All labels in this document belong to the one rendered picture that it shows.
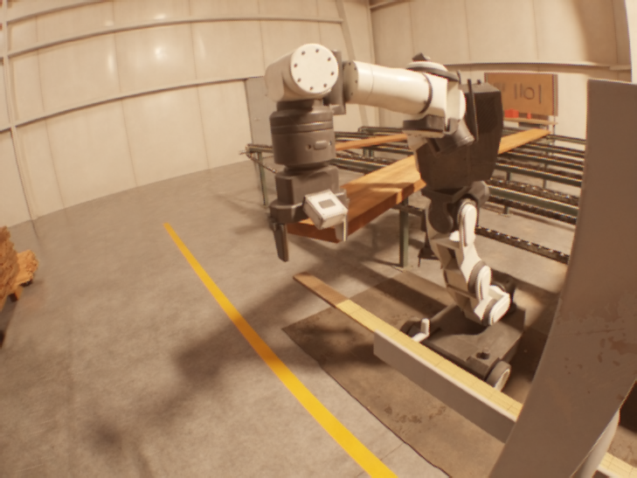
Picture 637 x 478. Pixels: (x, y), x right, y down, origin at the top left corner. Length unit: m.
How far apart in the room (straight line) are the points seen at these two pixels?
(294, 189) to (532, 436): 0.39
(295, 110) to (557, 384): 0.40
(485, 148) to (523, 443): 0.92
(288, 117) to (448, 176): 0.73
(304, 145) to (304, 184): 0.06
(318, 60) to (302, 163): 0.13
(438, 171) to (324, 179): 0.64
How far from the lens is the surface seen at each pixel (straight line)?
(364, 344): 1.98
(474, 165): 1.10
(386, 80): 0.52
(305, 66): 0.43
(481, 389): 0.40
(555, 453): 0.27
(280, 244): 0.50
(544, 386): 0.23
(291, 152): 0.46
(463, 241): 1.24
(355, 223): 1.11
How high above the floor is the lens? 1.29
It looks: 23 degrees down
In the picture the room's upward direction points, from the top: 5 degrees counter-clockwise
